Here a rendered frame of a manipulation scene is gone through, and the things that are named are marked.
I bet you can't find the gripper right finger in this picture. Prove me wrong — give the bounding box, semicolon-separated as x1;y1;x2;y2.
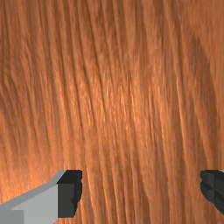
199;169;224;215

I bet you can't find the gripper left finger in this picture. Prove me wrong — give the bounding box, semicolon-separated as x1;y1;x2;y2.
0;169;83;224

